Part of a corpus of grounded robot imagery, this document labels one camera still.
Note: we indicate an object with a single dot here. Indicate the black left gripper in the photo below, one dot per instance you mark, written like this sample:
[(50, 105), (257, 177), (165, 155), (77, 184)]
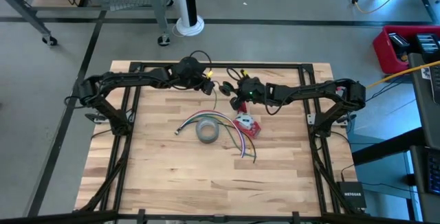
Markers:
[(189, 73)]

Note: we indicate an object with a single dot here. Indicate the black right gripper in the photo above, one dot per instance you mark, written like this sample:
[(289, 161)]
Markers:
[(251, 90)]

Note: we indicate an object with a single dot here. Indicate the red circuit board module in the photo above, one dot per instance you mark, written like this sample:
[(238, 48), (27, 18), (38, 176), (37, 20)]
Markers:
[(253, 132)]

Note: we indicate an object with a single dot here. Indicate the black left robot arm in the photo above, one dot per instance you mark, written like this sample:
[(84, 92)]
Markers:
[(120, 79)]

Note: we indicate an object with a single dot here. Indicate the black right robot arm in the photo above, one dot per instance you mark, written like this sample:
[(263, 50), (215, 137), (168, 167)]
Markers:
[(309, 91)]

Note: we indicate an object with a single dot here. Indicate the small red ridged block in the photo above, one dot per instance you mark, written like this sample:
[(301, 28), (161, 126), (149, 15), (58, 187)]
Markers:
[(243, 108)]

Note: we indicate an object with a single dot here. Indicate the wide tape roll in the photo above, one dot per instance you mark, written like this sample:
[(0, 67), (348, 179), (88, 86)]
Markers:
[(207, 139)]

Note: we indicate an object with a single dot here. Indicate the white pole with round base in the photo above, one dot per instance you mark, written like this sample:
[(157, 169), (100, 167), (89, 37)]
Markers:
[(182, 4)]

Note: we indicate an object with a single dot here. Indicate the red plastic bin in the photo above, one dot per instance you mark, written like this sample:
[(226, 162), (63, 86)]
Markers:
[(381, 52)]

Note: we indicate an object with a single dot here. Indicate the black device with label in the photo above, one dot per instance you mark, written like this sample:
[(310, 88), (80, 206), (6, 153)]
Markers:
[(398, 42), (428, 45)]

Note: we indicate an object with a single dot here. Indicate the black desk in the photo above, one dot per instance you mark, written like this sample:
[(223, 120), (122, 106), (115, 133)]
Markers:
[(426, 114)]

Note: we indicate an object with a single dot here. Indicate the black keyboard coloured keys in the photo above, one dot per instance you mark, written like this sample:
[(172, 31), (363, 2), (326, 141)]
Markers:
[(434, 172)]

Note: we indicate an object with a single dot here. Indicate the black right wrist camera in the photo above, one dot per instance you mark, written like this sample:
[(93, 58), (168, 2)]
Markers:
[(235, 103)]

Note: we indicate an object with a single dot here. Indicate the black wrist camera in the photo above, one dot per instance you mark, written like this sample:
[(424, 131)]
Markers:
[(235, 103), (208, 87)]

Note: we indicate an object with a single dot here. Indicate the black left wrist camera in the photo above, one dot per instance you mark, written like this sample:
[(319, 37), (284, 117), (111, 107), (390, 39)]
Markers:
[(208, 87)]

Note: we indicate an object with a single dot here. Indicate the black Netgear network switch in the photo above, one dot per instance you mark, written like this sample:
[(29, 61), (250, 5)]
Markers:
[(351, 194)]

